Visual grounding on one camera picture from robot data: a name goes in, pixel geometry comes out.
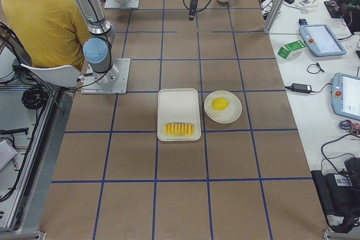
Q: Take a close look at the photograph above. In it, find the upper blue teach pendant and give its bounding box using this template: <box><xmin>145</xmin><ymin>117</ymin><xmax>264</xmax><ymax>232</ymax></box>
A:
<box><xmin>299</xmin><ymin>24</ymin><xmax>346</xmax><ymax>57</ymax></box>

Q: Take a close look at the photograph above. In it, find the sliced yellow fruit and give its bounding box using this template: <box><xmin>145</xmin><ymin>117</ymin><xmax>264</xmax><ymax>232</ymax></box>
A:
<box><xmin>165</xmin><ymin>123</ymin><xmax>195</xmax><ymax>137</ymax></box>

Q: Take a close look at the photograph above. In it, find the small black looped cable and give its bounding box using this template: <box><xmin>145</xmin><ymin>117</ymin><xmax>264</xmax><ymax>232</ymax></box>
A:
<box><xmin>307</xmin><ymin>62</ymin><xmax>325</xmax><ymax>74</ymax></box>

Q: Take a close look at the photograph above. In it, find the lower blue teach pendant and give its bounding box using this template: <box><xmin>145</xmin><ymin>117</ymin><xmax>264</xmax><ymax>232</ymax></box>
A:
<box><xmin>331</xmin><ymin>73</ymin><xmax>360</xmax><ymax>120</ymax></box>

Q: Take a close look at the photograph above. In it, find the black power adapter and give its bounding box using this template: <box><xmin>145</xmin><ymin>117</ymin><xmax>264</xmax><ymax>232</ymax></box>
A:
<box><xmin>285</xmin><ymin>83</ymin><xmax>312</xmax><ymax>94</ymax></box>

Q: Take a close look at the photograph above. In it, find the yellow lemon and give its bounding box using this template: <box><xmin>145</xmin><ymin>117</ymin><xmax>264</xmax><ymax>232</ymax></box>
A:
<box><xmin>211</xmin><ymin>97</ymin><xmax>229</xmax><ymax>111</ymax></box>

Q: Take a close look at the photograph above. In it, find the blue teach pendant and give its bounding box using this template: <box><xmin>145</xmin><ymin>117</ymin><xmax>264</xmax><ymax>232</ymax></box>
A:
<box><xmin>299</xmin><ymin>24</ymin><xmax>346</xmax><ymax>57</ymax></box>
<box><xmin>331</xmin><ymin>73</ymin><xmax>360</xmax><ymax>120</ymax></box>

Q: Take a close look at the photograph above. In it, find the person in yellow shirt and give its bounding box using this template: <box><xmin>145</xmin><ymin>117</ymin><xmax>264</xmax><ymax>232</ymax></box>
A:
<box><xmin>1</xmin><ymin>0</ymin><xmax>91</xmax><ymax>70</ymax></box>

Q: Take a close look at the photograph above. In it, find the coiled black cable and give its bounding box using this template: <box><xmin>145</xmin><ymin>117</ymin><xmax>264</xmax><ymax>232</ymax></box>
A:
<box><xmin>21</xmin><ymin>86</ymin><xmax>49</xmax><ymax>110</ymax></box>

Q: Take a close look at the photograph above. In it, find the white chair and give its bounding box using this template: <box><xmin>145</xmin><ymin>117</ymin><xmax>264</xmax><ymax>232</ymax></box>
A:
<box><xmin>20</xmin><ymin>64</ymin><xmax>82</xmax><ymax>116</ymax></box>

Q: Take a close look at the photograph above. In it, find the green white carton box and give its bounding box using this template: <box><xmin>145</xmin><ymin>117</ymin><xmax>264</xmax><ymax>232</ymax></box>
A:
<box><xmin>277</xmin><ymin>40</ymin><xmax>306</xmax><ymax>60</ymax></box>

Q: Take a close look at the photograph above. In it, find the white rectangular tray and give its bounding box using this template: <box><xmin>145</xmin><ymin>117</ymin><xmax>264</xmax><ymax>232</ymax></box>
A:
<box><xmin>157</xmin><ymin>88</ymin><xmax>201</xmax><ymax>142</ymax></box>

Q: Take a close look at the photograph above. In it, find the black case bottom right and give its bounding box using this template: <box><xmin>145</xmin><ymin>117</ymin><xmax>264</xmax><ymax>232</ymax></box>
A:
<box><xmin>311</xmin><ymin>157</ymin><xmax>359</xmax><ymax>233</ymax></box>

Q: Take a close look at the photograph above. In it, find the white round plate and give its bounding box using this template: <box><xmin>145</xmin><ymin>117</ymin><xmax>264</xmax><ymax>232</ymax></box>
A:
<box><xmin>204</xmin><ymin>90</ymin><xmax>242</xmax><ymax>124</ymax></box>

